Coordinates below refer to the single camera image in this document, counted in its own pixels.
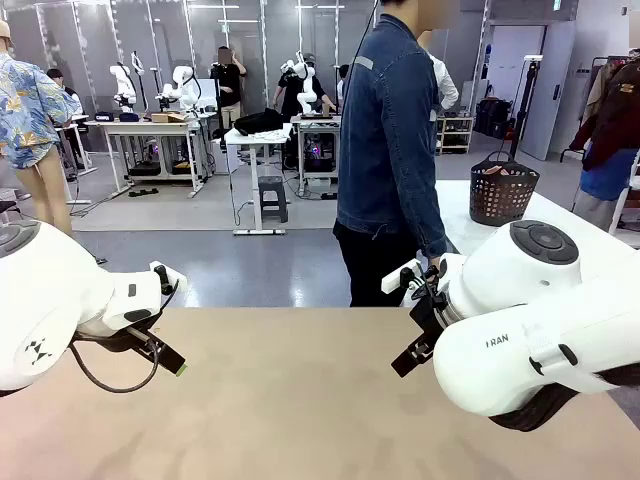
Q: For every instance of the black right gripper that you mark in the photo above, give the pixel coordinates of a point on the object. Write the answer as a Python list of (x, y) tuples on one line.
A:
[(432, 317)]

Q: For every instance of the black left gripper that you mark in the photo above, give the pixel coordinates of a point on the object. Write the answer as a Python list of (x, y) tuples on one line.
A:
[(112, 343)]

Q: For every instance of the dark perforated plastic laundry basket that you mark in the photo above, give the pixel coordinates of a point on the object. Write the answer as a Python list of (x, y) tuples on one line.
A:
[(502, 195)]

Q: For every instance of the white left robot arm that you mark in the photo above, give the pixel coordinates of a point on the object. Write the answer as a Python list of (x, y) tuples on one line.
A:
[(45, 290)]

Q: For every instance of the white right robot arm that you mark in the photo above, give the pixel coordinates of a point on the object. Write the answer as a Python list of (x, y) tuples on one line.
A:
[(525, 320)]

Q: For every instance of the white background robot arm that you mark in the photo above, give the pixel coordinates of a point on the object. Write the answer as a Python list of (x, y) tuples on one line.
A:
[(182, 90), (305, 90), (122, 87)]

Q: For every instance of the person's right forearm denim sleeve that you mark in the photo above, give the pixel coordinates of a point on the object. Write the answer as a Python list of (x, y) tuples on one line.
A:
[(425, 215)]

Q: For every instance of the person's right hand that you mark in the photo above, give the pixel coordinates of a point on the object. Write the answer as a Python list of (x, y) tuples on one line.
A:
[(439, 261)]

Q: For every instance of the grey plastic stool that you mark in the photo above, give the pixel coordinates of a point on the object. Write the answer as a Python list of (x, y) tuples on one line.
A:
[(272, 197)]

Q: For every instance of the large white table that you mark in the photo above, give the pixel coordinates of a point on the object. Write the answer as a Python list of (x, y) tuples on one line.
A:
[(560, 215)]

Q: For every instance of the person in denim jacket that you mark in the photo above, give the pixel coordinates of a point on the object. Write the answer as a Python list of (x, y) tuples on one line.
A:
[(385, 150)]

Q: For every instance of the black metal chair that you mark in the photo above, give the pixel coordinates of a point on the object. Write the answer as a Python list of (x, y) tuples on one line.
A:
[(10, 205)]

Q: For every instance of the wooden shelf unit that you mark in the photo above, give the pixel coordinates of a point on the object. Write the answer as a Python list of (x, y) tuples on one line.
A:
[(455, 135)]

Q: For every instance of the long white workbench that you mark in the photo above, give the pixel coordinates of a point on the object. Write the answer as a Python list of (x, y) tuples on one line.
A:
[(150, 130)]

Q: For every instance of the white standing desk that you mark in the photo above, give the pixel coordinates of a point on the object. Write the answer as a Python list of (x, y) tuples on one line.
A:
[(255, 145)]

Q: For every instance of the cardboard box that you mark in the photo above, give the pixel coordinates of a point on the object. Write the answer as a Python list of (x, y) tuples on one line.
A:
[(167, 117)]

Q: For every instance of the black suitcase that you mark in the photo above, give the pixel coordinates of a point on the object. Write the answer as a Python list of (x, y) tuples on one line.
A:
[(492, 117)]

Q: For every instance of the white desk with computer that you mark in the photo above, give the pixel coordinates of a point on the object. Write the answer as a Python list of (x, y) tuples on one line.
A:
[(317, 122)]

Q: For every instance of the black bag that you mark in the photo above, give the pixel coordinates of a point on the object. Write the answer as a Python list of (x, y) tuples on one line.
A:
[(257, 122)]

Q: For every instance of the blue hanging garment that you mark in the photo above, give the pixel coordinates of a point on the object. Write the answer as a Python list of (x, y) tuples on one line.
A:
[(607, 175)]

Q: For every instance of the person in white shirt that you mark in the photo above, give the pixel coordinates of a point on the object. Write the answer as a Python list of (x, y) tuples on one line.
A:
[(445, 85)]

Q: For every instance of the mannequin in floral shirt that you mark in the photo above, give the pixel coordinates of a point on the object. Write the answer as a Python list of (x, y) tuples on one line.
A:
[(25, 115)]

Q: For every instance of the seated person in dark top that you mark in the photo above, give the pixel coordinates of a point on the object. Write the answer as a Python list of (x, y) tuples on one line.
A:
[(70, 95)]

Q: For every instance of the black tripod stand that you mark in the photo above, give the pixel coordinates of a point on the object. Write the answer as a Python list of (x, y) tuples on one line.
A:
[(525, 100)]

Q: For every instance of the person in black t-shirt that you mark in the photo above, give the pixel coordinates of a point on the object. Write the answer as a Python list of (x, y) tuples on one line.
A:
[(229, 85)]

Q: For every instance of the person in black with cap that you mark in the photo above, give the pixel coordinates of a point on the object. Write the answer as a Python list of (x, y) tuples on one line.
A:
[(287, 92)]

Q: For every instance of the grey door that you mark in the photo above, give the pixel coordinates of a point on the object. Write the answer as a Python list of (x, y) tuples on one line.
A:
[(550, 90)]

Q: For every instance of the dark maroon hanging jacket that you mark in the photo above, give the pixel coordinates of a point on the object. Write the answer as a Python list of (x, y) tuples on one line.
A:
[(617, 115)]

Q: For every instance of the beige hanging coat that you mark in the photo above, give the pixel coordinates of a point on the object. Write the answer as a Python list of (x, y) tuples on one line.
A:
[(597, 90)]

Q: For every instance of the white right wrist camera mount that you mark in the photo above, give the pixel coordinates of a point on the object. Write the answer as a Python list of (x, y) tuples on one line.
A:
[(397, 280)]

